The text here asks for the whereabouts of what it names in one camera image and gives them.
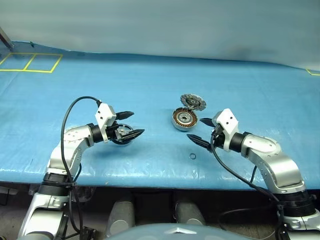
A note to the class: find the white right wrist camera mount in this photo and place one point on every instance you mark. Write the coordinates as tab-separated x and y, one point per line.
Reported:
228	120

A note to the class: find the grey motor stator housing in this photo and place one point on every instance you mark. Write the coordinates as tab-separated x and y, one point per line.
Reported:
178	120

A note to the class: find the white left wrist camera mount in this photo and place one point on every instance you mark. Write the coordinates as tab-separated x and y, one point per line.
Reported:
105	113

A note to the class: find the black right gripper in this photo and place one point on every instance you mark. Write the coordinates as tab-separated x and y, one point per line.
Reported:
218	137

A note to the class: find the grey metal pole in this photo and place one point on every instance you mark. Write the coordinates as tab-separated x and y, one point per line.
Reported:
5	37

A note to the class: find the grey rounded leg cover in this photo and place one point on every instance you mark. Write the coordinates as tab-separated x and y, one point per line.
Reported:
121	215
188	215

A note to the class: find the blue table cover sheet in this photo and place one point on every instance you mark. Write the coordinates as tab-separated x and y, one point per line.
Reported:
150	82

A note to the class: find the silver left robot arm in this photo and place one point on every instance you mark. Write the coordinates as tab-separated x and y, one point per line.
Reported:
72	140

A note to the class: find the yellow tape corner mark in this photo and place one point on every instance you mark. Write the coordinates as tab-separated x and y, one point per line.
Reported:
315	74

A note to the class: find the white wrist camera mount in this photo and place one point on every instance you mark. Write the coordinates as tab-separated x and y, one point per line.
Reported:
228	120
105	113

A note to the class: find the yellow tape double square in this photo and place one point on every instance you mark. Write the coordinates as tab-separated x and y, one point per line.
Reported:
37	71

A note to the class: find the silver motor cover plate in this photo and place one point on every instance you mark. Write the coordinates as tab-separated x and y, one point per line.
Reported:
122	130

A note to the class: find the grey-blue rounded torso shell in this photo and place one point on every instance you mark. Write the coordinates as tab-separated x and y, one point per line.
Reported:
175	233

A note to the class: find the round motor rotor disc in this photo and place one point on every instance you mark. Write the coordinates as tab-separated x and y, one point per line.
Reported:
192	101

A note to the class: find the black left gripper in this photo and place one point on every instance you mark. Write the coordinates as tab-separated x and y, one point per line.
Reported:
113	132

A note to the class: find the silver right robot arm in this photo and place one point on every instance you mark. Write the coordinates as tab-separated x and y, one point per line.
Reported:
275	160

